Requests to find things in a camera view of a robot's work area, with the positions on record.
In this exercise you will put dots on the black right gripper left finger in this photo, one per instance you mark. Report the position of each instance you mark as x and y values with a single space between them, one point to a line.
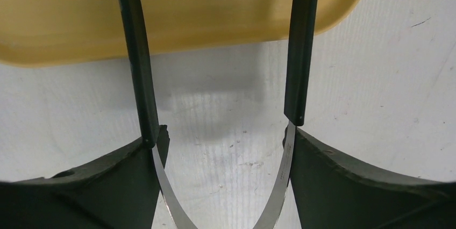
117 190

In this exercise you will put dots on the metal tongs with black tips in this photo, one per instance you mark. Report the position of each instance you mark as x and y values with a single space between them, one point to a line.
301 34

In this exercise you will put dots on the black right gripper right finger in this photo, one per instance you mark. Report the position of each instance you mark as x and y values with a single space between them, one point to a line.
335 190

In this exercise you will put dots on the yellow plastic tray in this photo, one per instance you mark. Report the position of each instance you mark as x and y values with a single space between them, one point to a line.
38 33

